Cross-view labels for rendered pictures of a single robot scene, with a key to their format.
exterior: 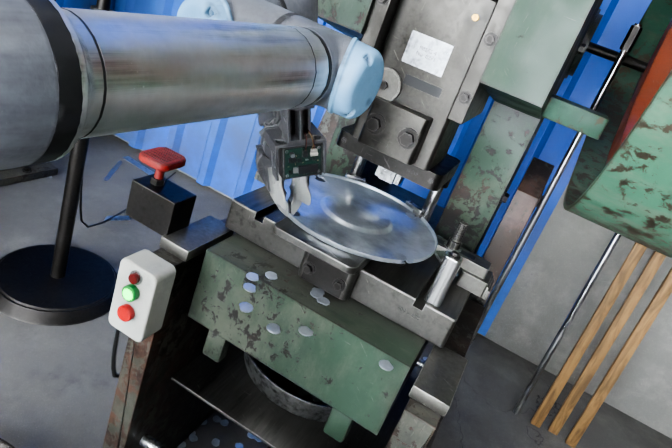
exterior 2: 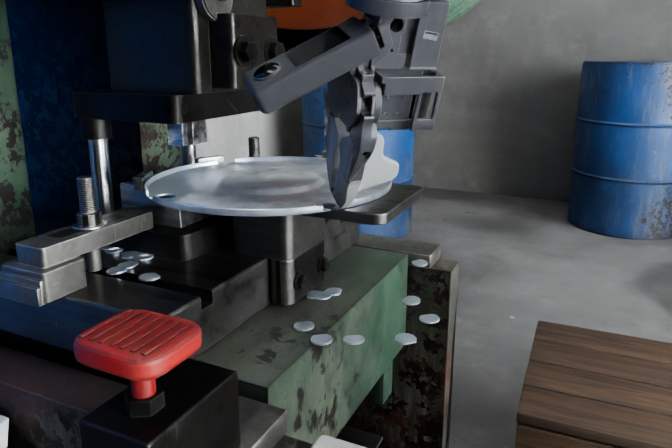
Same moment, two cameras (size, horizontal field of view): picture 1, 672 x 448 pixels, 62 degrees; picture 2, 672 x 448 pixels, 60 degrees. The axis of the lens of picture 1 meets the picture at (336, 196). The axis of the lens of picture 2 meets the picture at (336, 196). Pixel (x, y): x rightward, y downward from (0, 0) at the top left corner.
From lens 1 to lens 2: 0.96 m
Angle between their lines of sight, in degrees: 77
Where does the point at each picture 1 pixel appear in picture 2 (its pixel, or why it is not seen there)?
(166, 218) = (233, 416)
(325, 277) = (311, 272)
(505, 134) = not seen: hidden behind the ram
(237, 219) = not seen: hidden behind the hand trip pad
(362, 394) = (395, 323)
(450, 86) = not seen: outside the picture
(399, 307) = (335, 237)
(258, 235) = (214, 327)
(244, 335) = (326, 426)
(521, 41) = not seen: outside the picture
